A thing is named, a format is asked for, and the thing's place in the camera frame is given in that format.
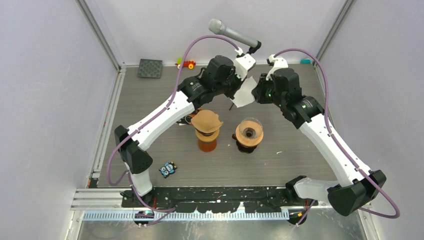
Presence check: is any orange coffee filter box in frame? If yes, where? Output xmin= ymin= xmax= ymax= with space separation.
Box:
xmin=176 ymin=112 xmax=197 ymax=126

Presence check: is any white paper coffee filter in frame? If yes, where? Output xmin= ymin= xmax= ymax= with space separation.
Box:
xmin=232 ymin=76 xmax=257 ymax=108

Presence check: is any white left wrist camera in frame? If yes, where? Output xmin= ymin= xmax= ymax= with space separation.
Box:
xmin=233 ymin=47 xmax=256 ymax=81

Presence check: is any clear glass dripper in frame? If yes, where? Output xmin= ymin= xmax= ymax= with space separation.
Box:
xmin=238 ymin=117 xmax=264 ymax=139

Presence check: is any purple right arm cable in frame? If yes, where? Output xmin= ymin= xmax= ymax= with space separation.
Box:
xmin=273 ymin=48 xmax=401 ymax=226

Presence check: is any blue owl sticker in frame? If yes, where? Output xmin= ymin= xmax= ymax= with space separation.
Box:
xmin=158 ymin=161 xmax=177 ymax=179

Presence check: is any orange glass carafe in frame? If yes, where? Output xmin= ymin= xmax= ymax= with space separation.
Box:
xmin=197 ymin=139 xmax=217 ymax=153

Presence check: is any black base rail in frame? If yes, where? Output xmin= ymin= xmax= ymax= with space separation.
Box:
xmin=120 ymin=186 xmax=318 ymax=214

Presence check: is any teal block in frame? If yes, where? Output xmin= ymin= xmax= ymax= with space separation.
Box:
xmin=300 ymin=59 xmax=312 ymax=65

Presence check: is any brown paper coffee filter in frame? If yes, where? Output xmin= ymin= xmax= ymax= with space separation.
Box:
xmin=191 ymin=110 xmax=223 ymax=134

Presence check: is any brown plastic dripper with handle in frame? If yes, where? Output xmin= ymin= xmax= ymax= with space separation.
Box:
xmin=232 ymin=134 xmax=262 ymax=154

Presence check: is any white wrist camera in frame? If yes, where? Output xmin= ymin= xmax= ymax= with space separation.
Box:
xmin=233 ymin=47 xmax=256 ymax=81
xmin=266 ymin=54 xmax=289 ymax=81

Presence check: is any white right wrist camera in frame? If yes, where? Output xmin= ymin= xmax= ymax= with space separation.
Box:
xmin=266 ymin=54 xmax=289 ymax=81

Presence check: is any wooden ring collar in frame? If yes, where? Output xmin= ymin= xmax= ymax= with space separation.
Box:
xmin=235 ymin=120 xmax=265 ymax=147

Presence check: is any grey microphone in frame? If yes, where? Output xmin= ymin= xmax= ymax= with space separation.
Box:
xmin=208 ymin=19 xmax=262 ymax=49

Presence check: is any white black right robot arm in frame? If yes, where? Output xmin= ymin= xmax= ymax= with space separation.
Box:
xmin=252 ymin=68 xmax=387 ymax=216

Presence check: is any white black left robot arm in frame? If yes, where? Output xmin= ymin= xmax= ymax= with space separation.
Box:
xmin=114 ymin=54 xmax=256 ymax=207

